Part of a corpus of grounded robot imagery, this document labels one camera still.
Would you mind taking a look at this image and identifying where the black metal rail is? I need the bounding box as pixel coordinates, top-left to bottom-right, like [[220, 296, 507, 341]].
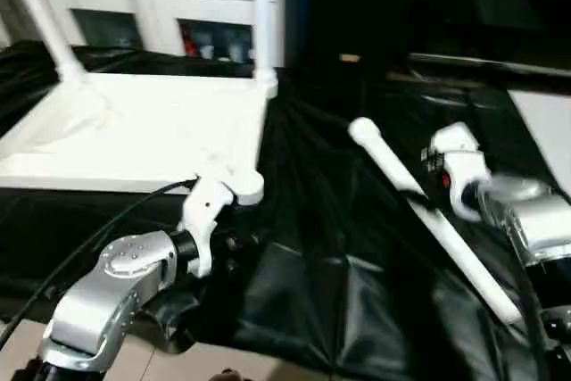
[[409, 52, 571, 79]]

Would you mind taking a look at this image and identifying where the white plastic table top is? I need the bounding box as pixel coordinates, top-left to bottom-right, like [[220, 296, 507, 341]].
[[0, 71, 269, 209]]

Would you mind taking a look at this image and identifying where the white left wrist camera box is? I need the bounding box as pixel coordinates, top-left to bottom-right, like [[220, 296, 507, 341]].
[[178, 175, 238, 280]]

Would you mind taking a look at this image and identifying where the white plastic table leg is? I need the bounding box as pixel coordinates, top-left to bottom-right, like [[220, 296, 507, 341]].
[[0, 0, 87, 85], [249, 0, 280, 99], [347, 117, 528, 327]]

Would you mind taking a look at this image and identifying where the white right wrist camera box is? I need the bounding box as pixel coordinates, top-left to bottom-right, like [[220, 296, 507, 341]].
[[420, 121, 493, 223]]

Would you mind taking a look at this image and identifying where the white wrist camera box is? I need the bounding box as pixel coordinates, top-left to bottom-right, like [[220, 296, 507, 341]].
[[420, 121, 493, 223], [178, 175, 238, 280]]

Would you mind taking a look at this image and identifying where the white flat board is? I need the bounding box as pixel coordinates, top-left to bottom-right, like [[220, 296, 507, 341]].
[[507, 87, 571, 196]]

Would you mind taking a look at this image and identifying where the black mat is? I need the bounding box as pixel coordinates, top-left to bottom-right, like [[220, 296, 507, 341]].
[[0, 37, 571, 381]]

